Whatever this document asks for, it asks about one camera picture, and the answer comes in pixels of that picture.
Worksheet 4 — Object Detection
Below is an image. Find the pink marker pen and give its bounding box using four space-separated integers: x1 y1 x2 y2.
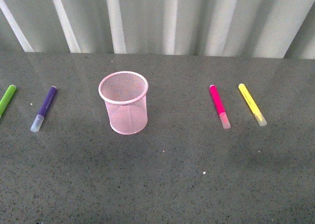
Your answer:
209 85 231 129

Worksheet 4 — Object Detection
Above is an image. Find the white pleated curtain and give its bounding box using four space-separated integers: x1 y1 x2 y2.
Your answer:
0 0 315 59

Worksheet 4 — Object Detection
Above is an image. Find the green marker pen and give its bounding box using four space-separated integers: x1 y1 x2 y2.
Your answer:
0 85 17 117

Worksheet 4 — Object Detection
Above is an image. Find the yellow marker pen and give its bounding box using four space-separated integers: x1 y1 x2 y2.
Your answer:
238 83 267 127

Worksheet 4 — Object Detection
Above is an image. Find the pink mesh pen cup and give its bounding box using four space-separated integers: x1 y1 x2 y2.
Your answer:
98 71 149 135

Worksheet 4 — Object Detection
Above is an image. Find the purple marker pen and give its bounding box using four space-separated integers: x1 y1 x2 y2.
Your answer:
30 86 57 132

